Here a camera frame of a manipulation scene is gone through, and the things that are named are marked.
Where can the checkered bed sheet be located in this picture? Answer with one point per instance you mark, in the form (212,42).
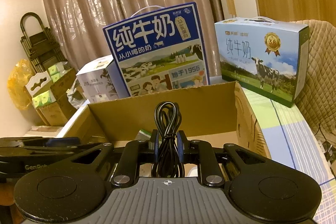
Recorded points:
(291,142)

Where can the white humidifier box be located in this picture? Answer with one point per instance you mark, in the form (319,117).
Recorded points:
(100,80)

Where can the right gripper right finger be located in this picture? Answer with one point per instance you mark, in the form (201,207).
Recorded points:
(200,153)

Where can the black folding cart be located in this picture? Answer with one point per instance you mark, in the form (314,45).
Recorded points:
(42,49)

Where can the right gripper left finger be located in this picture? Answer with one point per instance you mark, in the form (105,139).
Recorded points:
(130,157)

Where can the yellow plastic bag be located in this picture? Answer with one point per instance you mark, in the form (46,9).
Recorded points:
(16,84)

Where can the dark blue milk carton box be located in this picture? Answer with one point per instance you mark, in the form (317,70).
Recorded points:
(158,51)

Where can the light blue milk carton box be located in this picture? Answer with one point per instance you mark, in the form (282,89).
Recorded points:
(266,56)

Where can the plastic bag with boxes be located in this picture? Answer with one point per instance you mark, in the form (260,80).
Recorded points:
(75,95)

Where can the quilted beige chair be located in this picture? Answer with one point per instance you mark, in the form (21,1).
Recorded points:
(316,102)

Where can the cardboard box with tissue packs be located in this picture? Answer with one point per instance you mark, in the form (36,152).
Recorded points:
(53,104)

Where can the silver foil tea pouch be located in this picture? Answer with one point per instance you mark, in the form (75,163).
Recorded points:
(143,135)

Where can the brown cardboard box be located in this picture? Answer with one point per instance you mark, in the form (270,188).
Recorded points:
(217,113)

